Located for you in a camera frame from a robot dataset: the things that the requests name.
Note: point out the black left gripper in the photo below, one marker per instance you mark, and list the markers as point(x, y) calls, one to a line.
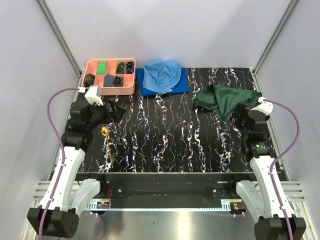
point(116, 115)

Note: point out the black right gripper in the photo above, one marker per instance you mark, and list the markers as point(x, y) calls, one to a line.
point(242, 109)

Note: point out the dark green cloth napkin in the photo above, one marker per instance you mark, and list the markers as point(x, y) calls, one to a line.
point(223, 99)

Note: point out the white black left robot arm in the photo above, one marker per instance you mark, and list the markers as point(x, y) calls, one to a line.
point(59, 210)

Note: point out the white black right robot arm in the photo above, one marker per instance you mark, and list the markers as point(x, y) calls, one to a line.
point(274, 218)

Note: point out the gold spoon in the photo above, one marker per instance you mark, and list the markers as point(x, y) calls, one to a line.
point(105, 132)

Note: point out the black patterned rolled sock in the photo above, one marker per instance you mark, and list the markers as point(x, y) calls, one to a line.
point(118, 81)

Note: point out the grey folded cloth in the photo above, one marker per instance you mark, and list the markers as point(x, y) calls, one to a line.
point(108, 81)

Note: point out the pink compartment tray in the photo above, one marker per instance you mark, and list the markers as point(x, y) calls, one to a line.
point(114, 76)

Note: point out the black fork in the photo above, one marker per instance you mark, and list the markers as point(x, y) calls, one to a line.
point(122, 142)

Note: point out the dark rolled sock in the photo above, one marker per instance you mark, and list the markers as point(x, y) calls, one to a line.
point(89, 80)

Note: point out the green rolled cloth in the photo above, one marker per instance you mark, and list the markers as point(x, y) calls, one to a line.
point(102, 68)

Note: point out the black yellow rolled sock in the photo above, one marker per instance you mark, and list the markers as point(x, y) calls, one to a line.
point(121, 67)

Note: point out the black blue rolled sock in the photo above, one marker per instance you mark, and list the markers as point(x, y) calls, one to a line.
point(129, 67)

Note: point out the light blue bucket hat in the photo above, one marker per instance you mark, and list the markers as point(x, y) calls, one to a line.
point(161, 75)

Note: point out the blue folded cloth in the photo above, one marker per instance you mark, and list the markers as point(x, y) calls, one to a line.
point(181, 87)

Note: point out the black marble pattern mat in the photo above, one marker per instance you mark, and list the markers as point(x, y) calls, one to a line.
point(175, 135)

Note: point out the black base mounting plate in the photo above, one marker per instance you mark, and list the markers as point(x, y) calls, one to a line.
point(166, 190)

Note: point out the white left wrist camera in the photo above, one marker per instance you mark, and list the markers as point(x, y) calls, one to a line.
point(93, 95)

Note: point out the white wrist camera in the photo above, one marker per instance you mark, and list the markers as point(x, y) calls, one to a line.
point(93, 95)
point(263, 106)

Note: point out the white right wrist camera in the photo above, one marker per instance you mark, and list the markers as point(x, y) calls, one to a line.
point(263, 106)

